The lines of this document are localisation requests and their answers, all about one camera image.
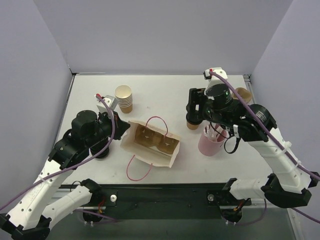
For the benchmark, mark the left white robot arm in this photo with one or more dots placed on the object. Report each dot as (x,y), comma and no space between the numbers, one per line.
(33,217)

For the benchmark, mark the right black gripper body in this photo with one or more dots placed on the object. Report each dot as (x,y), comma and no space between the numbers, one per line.
(194,104)

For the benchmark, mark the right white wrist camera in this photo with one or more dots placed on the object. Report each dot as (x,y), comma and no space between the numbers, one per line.
(213,79)

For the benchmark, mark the stack of black lids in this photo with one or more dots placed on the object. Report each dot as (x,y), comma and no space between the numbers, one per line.
(98,153)

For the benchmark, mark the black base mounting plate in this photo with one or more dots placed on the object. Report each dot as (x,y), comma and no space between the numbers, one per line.
(176,201)

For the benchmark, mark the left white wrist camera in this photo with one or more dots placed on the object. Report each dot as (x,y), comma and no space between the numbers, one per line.
(109,100)

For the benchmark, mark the single brown paper cup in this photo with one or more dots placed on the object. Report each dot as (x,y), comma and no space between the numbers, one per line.
(192,126)

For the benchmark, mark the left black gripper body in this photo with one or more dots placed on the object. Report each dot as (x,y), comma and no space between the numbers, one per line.
(116,124)

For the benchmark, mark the cakes paper gift bag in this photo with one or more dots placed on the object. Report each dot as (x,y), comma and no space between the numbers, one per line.
(151,156)

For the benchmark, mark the single pulp cup carrier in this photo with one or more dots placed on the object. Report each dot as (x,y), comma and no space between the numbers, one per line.
(150,138)

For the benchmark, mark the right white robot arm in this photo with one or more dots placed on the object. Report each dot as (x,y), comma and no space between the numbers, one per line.
(287,186)

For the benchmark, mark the brown pulp cup carrier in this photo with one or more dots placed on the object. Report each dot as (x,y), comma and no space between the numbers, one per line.
(244,94)

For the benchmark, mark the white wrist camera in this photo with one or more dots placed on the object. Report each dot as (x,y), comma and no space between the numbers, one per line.
(213,79)
(109,100)

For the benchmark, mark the pink cup holding straws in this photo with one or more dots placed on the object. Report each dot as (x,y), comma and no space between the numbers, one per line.
(210,148)

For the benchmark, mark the stack of brown paper cups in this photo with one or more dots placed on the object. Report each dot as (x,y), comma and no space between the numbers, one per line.
(123,94)

